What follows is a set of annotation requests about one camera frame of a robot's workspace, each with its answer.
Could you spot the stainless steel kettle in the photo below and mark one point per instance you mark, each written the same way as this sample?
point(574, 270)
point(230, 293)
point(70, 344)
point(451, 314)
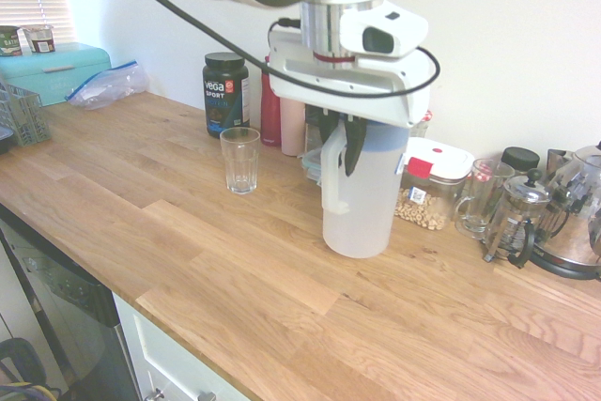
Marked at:
point(573, 227)

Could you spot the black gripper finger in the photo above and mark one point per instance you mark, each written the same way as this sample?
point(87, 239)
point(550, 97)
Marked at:
point(328, 126)
point(354, 147)

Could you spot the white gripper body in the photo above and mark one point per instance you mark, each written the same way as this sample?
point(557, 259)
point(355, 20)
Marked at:
point(375, 91)

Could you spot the glass container with teal lid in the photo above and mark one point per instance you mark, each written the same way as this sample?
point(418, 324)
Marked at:
point(312, 166)

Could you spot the green plastic basket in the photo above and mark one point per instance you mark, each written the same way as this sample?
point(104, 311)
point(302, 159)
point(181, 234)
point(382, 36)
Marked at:
point(26, 114)

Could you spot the translucent pitcher with blue lid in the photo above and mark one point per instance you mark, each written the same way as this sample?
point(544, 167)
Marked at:
point(357, 213)

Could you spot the white cabinet drawer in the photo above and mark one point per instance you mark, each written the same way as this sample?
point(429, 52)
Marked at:
point(178, 363)

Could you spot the jar with red checkered lid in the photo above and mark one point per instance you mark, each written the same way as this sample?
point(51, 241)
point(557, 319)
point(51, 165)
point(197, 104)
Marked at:
point(423, 126)

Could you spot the clear zip plastic bag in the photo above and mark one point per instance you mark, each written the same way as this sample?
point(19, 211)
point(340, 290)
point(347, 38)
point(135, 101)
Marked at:
point(108, 86)

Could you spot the black Vega protein tub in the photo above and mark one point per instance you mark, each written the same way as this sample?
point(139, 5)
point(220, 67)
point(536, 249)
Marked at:
point(225, 91)

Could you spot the cereal container with white lid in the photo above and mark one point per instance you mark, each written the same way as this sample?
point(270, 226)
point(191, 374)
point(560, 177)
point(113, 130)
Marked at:
point(441, 161)

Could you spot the pink tumbler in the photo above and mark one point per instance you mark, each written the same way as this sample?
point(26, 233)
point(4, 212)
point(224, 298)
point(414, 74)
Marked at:
point(292, 128)

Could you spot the teal bread box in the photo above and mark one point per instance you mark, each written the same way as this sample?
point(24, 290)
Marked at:
point(51, 72)

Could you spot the glass French press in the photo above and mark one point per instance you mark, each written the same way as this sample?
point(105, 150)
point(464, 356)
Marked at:
point(516, 218)

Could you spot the jar with black lid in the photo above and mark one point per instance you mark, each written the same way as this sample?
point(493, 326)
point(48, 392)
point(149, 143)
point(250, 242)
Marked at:
point(519, 157)

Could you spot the dark glass jar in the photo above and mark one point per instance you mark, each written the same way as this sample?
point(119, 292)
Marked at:
point(313, 131)

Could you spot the clear glass mug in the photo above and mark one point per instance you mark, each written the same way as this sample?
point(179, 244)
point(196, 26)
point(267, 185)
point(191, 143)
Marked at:
point(483, 199)

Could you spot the green yoghurt cup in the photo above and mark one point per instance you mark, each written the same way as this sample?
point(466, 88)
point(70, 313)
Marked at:
point(9, 41)

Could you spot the silver drawer knob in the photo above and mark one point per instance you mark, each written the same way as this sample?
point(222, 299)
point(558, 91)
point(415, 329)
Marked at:
point(206, 396)
point(155, 394)

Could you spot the dark yoghurt cup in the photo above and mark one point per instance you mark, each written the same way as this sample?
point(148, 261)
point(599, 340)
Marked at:
point(40, 39)

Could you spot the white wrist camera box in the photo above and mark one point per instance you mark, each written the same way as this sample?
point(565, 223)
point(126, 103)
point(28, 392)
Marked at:
point(399, 27)

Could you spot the red water bottle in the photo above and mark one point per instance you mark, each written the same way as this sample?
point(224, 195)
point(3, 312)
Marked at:
point(270, 114)

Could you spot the clear faceted drinking glass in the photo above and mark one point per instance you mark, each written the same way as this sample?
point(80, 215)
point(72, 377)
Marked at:
point(240, 161)

